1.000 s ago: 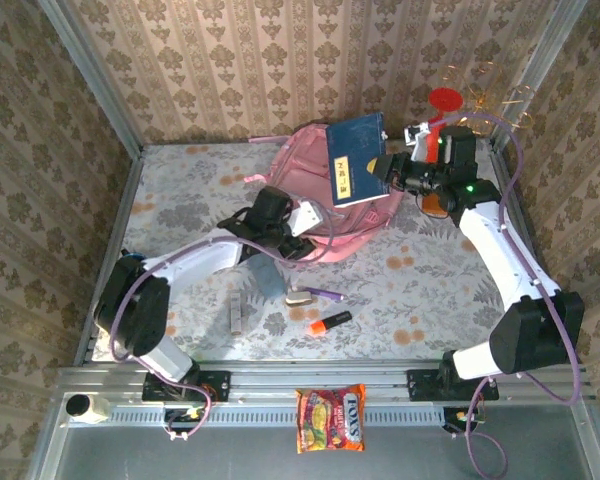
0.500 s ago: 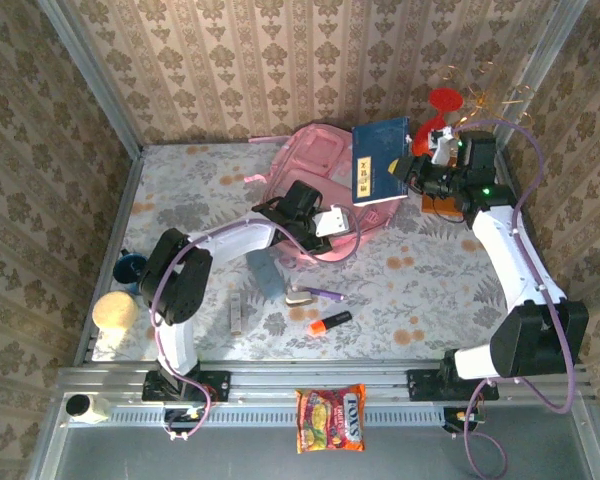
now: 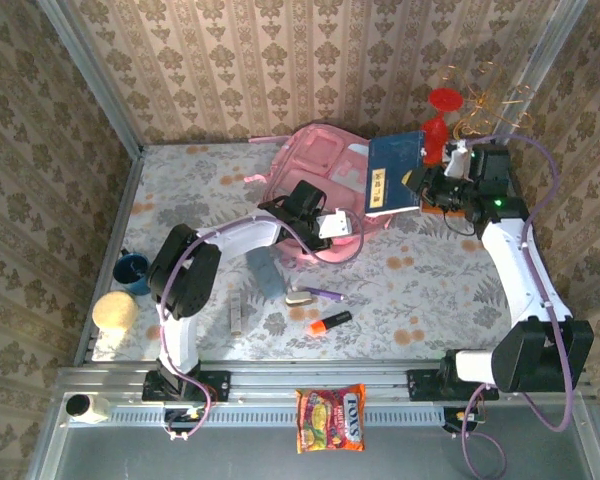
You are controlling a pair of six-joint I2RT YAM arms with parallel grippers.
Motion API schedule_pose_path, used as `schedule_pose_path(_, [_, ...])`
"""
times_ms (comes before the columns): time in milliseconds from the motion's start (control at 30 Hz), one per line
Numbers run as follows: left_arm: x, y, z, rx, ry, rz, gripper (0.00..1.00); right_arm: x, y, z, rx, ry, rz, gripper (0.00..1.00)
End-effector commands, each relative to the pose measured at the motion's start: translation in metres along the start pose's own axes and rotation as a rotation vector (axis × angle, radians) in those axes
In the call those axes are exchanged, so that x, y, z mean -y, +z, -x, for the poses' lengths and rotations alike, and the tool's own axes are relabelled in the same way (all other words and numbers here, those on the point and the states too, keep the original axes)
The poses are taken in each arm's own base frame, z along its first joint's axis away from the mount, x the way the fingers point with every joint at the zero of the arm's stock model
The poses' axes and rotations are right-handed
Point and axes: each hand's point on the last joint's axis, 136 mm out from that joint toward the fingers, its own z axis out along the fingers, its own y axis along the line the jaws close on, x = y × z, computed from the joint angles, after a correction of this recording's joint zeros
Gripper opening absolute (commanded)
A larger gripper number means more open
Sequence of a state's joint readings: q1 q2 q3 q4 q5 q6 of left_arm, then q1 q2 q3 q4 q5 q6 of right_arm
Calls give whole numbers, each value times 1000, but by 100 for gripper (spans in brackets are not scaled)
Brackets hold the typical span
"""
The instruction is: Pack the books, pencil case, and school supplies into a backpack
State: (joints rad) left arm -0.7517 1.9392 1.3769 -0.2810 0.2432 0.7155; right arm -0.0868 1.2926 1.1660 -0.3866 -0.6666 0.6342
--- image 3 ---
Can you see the orange black highlighter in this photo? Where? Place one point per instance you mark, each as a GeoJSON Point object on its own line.
{"type": "Point", "coordinates": [330, 322]}

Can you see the floral table cover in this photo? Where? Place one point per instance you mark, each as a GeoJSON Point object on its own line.
{"type": "Point", "coordinates": [405, 310]}

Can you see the cream foam ball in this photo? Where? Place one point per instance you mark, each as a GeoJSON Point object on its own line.
{"type": "Point", "coordinates": [114, 311]}

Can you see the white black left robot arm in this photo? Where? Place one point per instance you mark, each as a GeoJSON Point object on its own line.
{"type": "Point", "coordinates": [240, 237]}

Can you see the small black controller board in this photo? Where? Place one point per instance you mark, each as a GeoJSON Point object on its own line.
{"type": "Point", "coordinates": [180, 416]}
{"type": "Point", "coordinates": [455, 417]}

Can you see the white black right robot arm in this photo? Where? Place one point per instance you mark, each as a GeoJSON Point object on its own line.
{"type": "Point", "coordinates": [510, 270]}

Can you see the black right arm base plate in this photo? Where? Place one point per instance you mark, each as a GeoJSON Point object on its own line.
{"type": "Point", "coordinates": [422, 386]}

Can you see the blue mug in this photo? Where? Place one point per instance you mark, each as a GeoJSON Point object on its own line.
{"type": "Point", "coordinates": [130, 275]}

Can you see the aluminium cage frame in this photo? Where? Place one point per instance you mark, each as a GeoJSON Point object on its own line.
{"type": "Point", "coordinates": [320, 376]}

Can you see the red goblet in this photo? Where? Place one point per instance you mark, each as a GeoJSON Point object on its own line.
{"type": "Point", "coordinates": [437, 135]}

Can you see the dark blue book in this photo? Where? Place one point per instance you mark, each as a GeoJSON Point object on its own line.
{"type": "Point", "coordinates": [392, 172]}

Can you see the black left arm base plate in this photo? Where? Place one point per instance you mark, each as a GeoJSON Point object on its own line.
{"type": "Point", "coordinates": [217, 385]}

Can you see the pink backpack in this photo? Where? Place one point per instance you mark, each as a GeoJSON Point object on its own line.
{"type": "Point", "coordinates": [310, 160]}

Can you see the orange candy bag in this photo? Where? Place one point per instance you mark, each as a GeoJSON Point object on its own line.
{"type": "Point", "coordinates": [330, 417]}

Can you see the purple pen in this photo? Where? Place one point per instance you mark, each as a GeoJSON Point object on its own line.
{"type": "Point", "coordinates": [325, 294]}

